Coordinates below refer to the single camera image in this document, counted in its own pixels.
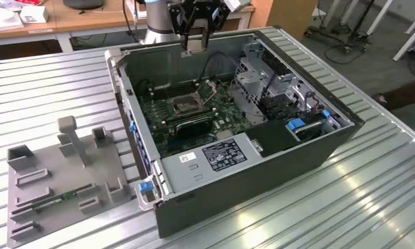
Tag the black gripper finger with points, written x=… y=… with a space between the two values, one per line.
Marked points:
x=184 y=39
x=205 y=39

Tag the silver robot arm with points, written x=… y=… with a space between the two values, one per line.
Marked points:
x=159 y=26

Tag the silver metal drive cage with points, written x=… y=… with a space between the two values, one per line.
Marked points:
x=249 y=88

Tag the wooden desk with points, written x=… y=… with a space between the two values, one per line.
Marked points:
x=37 y=28
x=100 y=18

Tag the wooden cabinet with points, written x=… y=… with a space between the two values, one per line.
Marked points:
x=289 y=18

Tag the green motherboard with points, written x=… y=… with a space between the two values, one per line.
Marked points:
x=224 y=114

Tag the dark round object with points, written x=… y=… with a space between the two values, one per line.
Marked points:
x=82 y=3

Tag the black disk bay block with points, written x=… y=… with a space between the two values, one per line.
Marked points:
x=276 y=103

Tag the black graphics card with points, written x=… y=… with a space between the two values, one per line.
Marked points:
x=193 y=127

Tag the silver chipset heatsink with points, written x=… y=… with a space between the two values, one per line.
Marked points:
x=224 y=134

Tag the blue disk carrier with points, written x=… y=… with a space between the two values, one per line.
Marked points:
x=295 y=124

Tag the black plastic shroud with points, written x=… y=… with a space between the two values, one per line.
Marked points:
x=272 y=137

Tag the white box with label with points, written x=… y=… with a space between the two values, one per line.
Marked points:
x=34 y=14

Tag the black wheeled stand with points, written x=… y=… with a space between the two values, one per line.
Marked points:
x=360 y=15

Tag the red white package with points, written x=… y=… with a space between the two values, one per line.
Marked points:
x=26 y=2

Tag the plain white box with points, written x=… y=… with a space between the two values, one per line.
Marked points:
x=4 y=20

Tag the silver power supply unit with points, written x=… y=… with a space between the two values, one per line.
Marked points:
x=187 y=179

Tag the dark grey PC case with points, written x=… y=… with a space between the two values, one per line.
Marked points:
x=245 y=197

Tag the grey parts rack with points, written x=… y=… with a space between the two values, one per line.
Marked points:
x=65 y=186

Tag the green RAM stick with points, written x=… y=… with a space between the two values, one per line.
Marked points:
x=54 y=199

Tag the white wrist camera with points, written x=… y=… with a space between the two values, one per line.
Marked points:
x=237 y=3

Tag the white desk frame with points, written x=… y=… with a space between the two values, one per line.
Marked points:
x=380 y=14

